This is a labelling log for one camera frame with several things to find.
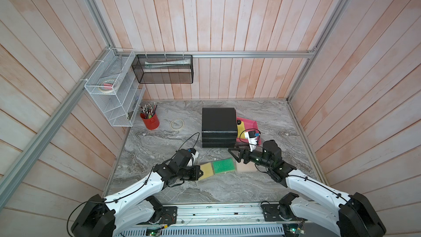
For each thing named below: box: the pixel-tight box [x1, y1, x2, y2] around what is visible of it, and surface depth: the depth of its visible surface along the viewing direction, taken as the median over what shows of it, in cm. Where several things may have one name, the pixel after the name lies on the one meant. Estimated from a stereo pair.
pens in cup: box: [137, 102, 158, 120], surface depth 95 cm
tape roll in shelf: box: [98, 79, 119, 94], surface depth 75 cm
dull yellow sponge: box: [198, 162, 214, 181], surface depth 86 cm
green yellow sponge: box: [212, 158, 236, 176], surface depth 88 cm
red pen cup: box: [140, 112, 160, 131], surface depth 102 cm
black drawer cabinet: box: [201, 107, 238, 149], surface depth 87 cm
